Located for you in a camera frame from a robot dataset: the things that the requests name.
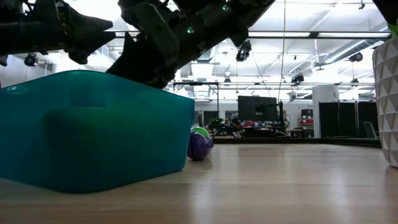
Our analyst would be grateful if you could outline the purple toy eggplant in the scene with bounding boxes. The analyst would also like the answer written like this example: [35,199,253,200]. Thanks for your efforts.
[187,131,215,162]

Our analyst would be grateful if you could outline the grey office chair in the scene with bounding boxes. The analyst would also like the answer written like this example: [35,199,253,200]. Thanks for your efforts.
[362,121,381,140]

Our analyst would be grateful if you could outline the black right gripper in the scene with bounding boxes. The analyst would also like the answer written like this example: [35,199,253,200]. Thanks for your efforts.
[119,0,276,90]

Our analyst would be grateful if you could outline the white patterned pot with plant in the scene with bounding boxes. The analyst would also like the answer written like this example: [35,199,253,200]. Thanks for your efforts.
[372,23,398,169]

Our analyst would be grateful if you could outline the black partition wall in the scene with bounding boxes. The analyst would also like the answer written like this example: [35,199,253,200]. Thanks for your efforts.
[318,101,379,139]

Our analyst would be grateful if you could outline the black metal frame stand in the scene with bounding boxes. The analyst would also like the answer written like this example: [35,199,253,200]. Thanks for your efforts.
[172,82,220,138]

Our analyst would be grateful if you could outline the thin hanging cable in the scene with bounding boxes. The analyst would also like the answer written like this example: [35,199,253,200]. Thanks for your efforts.
[278,0,287,100]

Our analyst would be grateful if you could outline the teal plastic tupperware container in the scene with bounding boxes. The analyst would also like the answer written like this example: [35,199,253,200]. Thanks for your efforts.
[0,70,196,194]

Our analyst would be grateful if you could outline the black monitor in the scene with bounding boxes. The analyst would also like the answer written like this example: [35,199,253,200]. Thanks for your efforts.
[238,95,278,123]

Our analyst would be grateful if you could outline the black aluminium table frame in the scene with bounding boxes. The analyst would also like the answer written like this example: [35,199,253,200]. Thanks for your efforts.
[213,136,382,149]

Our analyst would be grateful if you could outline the green round toy vegetable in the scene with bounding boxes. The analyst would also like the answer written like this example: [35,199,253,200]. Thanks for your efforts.
[190,126,211,138]

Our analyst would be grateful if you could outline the black overhead camera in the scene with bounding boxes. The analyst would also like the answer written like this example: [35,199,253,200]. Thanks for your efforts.
[235,40,252,63]

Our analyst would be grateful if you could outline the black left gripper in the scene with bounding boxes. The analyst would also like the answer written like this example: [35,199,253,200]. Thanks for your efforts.
[0,0,116,65]

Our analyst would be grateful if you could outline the black overhead frame beam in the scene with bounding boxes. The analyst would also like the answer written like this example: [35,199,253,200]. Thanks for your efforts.
[104,30,392,40]

